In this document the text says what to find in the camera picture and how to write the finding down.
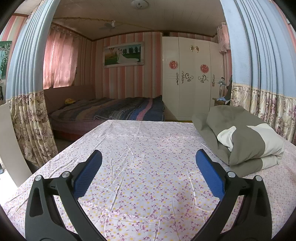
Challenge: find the floral pink table sheet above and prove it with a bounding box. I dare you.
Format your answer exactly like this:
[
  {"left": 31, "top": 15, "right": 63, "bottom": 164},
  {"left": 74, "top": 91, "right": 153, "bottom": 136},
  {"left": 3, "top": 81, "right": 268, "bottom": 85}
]
[{"left": 1, "top": 119, "right": 296, "bottom": 241}]

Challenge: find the brown bed headboard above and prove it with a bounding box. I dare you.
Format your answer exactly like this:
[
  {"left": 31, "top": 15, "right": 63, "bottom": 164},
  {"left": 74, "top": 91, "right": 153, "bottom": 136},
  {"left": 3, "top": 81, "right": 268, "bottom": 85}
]
[{"left": 44, "top": 85, "right": 96, "bottom": 114}]

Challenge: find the round ceiling lamp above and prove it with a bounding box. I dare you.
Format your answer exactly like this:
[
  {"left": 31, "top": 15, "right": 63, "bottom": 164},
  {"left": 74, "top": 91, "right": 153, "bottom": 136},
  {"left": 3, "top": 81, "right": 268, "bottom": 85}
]
[{"left": 131, "top": 0, "right": 148, "bottom": 10}]

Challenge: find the blue floral curtain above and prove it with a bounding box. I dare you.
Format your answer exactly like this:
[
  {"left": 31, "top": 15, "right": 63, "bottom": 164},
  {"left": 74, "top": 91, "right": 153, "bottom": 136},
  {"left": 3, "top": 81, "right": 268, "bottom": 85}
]
[
  {"left": 5, "top": 0, "right": 59, "bottom": 166},
  {"left": 220, "top": 0, "right": 296, "bottom": 145}
]

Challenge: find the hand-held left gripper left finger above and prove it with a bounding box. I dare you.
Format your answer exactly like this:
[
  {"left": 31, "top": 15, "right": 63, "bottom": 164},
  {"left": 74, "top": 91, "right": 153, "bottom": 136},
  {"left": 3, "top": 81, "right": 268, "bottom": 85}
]
[{"left": 24, "top": 149, "right": 107, "bottom": 241}]

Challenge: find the pink window curtain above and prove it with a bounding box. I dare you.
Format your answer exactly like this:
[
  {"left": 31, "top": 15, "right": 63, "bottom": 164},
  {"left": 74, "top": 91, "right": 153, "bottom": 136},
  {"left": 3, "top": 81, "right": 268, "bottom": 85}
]
[{"left": 43, "top": 27, "right": 80, "bottom": 90}]

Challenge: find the wooden desk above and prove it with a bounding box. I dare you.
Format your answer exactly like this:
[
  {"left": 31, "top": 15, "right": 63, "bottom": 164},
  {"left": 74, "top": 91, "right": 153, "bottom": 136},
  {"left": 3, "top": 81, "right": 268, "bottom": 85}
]
[{"left": 212, "top": 97, "right": 232, "bottom": 107}]

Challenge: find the low bed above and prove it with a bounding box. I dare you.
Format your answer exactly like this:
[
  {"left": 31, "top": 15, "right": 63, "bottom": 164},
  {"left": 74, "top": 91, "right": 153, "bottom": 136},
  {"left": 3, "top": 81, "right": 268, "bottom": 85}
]
[{"left": 44, "top": 85, "right": 166, "bottom": 141}]

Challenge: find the small pink curtain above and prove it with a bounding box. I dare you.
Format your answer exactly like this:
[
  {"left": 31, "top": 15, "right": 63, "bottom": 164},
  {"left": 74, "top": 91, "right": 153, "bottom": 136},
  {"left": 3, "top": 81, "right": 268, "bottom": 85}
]
[{"left": 216, "top": 23, "right": 232, "bottom": 54}]

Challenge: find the wall poster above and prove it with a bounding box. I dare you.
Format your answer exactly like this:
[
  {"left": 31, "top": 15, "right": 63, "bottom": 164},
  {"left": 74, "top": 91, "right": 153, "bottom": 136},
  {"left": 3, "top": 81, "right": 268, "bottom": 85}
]
[{"left": 0, "top": 40, "right": 12, "bottom": 80}]

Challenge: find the framed wall picture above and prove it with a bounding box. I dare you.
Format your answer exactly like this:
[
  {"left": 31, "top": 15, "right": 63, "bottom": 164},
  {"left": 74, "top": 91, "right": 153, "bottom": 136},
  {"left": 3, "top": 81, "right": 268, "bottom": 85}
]
[{"left": 102, "top": 41, "right": 145, "bottom": 69}]

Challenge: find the white wardrobe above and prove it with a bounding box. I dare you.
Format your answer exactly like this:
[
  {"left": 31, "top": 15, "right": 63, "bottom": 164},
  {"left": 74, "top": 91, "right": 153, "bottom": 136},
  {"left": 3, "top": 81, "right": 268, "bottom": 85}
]
[{"left": 162, "top": 36, "right": 225, "bottom": 121}]

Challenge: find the striped blue pink blanket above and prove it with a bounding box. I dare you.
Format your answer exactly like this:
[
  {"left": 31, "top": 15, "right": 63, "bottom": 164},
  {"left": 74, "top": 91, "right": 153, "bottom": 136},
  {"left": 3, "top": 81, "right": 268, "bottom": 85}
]
[{"left": 50, "top": 95, "right": 165, "bottom": 122}]

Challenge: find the white ceiling fan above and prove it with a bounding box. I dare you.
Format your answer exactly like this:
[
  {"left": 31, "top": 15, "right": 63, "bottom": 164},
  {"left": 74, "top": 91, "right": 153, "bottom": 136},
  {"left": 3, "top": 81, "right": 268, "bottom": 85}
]
[{"left": 99, "top": 20, "right": 124, "bottom": 30}]

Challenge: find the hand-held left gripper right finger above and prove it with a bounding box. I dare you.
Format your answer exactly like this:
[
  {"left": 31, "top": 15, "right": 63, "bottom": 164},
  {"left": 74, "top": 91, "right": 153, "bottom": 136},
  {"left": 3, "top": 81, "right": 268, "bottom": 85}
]
[{"left": 192, "top": 149, "right": 272, "bottom": 241}]

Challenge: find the white board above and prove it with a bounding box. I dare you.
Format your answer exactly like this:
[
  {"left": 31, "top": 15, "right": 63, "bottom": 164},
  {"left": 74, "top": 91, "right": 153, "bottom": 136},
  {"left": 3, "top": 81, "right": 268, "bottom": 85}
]
[{"left": 0, "top": 103, "right": 33, "bottom": 188}]

